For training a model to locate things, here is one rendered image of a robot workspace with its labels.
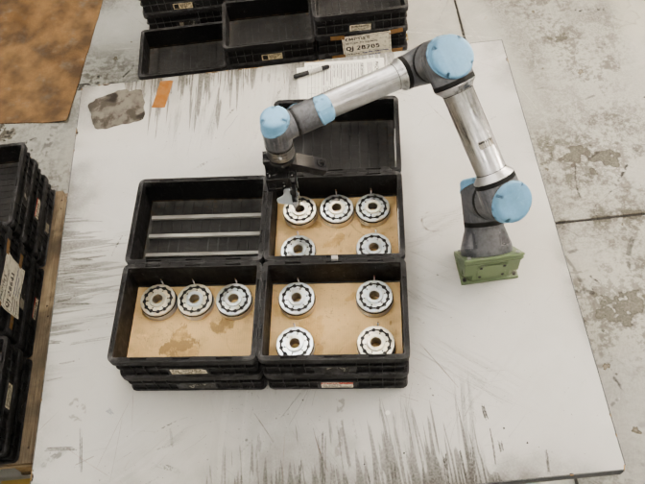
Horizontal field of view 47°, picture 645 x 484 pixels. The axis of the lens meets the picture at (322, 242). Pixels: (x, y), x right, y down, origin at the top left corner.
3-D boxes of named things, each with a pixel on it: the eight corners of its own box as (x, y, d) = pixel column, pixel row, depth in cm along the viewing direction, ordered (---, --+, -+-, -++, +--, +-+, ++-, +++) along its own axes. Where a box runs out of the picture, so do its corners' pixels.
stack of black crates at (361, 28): (398, 37, 359) (399, -40, 321) (407, 84, 343) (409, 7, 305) (317, 47, 360) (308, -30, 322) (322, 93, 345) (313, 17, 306)
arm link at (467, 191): (491, 214, 227) (488, 171, 225) (513, 218, 214) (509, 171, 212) (456, 221, 224) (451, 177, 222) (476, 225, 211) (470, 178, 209)
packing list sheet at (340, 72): (383, 54, 278) (383, 53, 277) (391, 100, 265) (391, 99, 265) (296, 63, 278) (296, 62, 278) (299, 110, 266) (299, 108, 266)
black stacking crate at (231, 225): (273, 198, 233) (268, 176, 224) (268, 280, 218) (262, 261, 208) (150, 202, 236) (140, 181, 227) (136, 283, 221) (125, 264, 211)
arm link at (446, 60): (515, 208, 215) (441, 32, 203) (543, 212, 201) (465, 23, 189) (481, 228, 213) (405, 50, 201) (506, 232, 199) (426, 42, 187)
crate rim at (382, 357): (405, 261, 207) (405, 257, 205) (410, 362, 191) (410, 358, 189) (264, 264, 210) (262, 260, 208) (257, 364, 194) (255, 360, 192)
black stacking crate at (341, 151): (397, 120, 246) (397, 96, 236) (400, 193, 231) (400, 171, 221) (279, 124, 249) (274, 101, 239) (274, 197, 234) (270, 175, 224)
